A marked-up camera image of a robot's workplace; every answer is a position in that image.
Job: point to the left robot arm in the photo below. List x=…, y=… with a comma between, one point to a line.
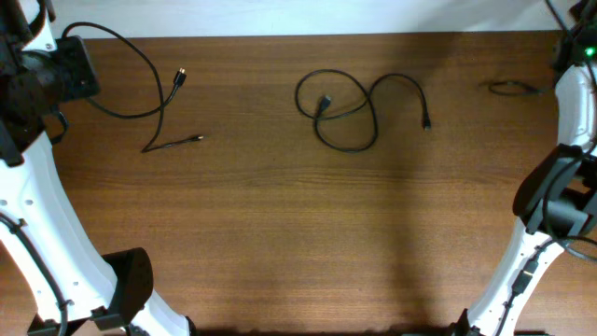
x=72, y=282

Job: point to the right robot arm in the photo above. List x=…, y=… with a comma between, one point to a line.
x=555, y=206

